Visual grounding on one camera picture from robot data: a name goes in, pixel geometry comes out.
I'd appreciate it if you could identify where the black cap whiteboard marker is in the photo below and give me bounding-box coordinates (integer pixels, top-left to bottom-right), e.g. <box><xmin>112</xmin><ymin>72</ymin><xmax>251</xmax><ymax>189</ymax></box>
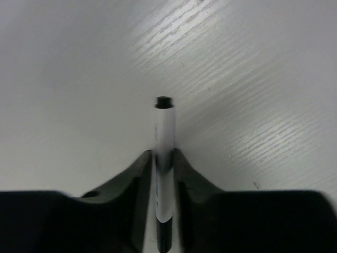
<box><xmin>153</xmin><ymin>96</ymin><xmax>175</xmax><ymax>252</ymax></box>

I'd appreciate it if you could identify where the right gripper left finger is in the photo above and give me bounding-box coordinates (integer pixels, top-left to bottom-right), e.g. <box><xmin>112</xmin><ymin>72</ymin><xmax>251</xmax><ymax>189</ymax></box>
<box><xmin>1</xmin><ymin>150</ymin><xmax>152</xmax><ymax>252</ymax></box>

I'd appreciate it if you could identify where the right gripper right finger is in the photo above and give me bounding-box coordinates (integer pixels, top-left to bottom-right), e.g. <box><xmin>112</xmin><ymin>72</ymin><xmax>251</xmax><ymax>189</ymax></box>
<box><xmin>174</xmin><ymin>149</ymin><xmax>336</xmax><ymax>252</ymax></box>

